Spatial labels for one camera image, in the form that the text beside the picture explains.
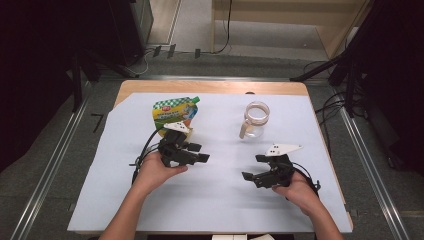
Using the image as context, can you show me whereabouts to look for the left hand-held gripper black cable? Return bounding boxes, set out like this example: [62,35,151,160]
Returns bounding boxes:
[129,126,168,185]

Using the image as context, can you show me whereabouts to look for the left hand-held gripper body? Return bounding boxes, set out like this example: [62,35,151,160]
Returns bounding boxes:
[158,121,198,168]

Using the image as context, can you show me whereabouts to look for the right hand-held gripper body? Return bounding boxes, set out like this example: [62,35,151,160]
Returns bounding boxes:
[254,143,304,190]

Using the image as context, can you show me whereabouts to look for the black floor cables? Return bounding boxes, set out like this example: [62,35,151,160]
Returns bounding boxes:
[314,91,355,155]

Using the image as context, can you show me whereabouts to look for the person's left hand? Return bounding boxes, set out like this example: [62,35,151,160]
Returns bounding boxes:
[133,151,190,198]

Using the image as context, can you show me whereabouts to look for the clear glass jar hinged lid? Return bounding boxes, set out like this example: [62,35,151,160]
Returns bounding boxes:
[238,101,270,140]

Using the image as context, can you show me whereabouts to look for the yellow green spouted pouch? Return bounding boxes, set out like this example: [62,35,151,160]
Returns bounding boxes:
[152,96,201,138]

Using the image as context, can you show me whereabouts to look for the black metal stand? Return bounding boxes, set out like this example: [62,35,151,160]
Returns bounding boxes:
[68,49,139,113]

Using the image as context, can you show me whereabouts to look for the light wooden shelf unit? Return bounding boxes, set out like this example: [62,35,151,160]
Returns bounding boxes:
[210,0,372,61]

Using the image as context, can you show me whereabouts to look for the dark curtain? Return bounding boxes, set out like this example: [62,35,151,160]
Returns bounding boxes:
[361,0,424,176]
[0,0,116,173]

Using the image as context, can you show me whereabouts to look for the person's right hand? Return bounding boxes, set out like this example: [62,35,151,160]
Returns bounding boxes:
[272,171,323,216]

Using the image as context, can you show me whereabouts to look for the black tripod stand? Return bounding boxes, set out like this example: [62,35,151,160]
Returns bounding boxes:
[289,0,424,118]

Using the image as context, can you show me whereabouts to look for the white table sheet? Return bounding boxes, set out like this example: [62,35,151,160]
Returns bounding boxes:
[67,92,353,234]

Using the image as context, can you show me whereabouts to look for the white floor cable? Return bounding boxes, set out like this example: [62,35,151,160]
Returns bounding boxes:
[129,49,150,76]

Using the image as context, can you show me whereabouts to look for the black cabinet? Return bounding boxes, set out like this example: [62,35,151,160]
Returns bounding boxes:
[109,0,154,66]

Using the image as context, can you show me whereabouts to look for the black hanging cable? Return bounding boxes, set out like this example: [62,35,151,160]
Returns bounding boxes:
[213,0,233,55]

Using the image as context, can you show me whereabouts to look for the metal floor rail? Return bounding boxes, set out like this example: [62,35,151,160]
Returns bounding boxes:
[333,87,412,240]
[9,96,92,240]

